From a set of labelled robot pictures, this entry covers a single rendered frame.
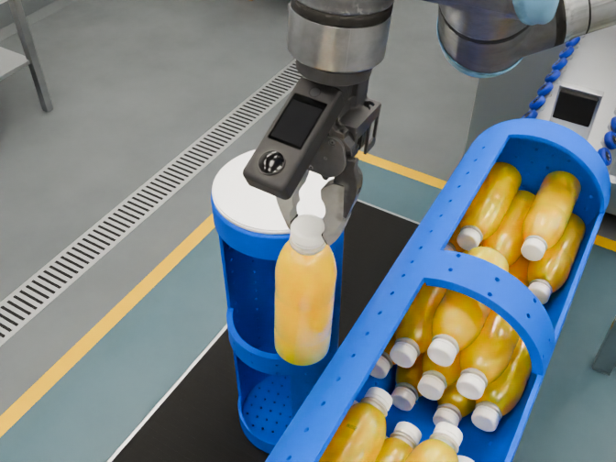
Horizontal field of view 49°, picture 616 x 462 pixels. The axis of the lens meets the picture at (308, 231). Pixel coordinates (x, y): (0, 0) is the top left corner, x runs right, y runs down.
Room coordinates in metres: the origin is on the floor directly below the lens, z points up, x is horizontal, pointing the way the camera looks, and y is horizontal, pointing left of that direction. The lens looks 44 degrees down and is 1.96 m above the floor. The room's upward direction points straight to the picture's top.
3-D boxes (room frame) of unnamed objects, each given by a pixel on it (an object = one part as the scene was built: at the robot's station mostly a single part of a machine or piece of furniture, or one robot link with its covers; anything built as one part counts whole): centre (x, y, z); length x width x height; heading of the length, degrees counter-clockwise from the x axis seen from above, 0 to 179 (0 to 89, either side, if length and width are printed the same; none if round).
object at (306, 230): (0.54, 0.00, 1.44); 0.04 x 0.04 x 0.02
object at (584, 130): (1.40, -0.65, 1.00); 0.10 x 0.04 x 0.15; 61
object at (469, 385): (0.56, -0.24, 1.11); 0.04 x 0.02 x 0.04; 61
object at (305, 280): (0.54, 0.00, 1.34); 0.07 x 0.07 x 0.19
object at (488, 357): (0.65, -0.29, 1.11); 0.19 x 0.07 x 0.07; 151
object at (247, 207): (1.10, 0.06, 1.03); 0.28 x 0.28 x 0.01
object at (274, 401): (1.10, 0.06, 0.59); 0.28 x 0.28 x 0.88
